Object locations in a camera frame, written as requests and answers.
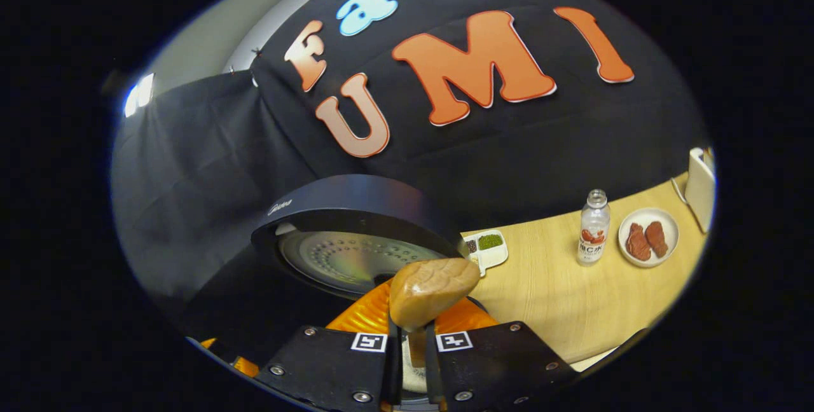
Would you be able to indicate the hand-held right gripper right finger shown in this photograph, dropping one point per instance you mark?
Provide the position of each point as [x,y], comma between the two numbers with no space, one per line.
[434,367]

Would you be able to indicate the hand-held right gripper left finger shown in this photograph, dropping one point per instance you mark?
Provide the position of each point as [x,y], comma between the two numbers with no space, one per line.
[393,367]

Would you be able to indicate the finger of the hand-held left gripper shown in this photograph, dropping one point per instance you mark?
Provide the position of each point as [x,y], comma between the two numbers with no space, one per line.
[245,366]

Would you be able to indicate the dark grey rice cooker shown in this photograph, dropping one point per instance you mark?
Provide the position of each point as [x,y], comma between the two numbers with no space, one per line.
[356,202]

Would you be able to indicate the white divided bean dish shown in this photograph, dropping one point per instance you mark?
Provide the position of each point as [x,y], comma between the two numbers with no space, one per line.
[493,253]

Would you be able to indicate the clear drink bottle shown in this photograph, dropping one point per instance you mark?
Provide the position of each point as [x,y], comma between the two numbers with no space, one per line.
[593,234]

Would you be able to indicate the red meat piece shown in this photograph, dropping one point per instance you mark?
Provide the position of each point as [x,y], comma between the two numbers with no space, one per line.
[638,241]
[657,239]

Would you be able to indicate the white round plate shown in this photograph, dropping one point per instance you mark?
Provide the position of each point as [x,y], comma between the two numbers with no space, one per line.
[648,213]

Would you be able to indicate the ceiling light panel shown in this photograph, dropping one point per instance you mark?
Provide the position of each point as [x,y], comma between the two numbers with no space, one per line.
[138,95]

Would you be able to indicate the white toaster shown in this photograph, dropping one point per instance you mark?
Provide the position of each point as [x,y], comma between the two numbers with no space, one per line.
[699,189]

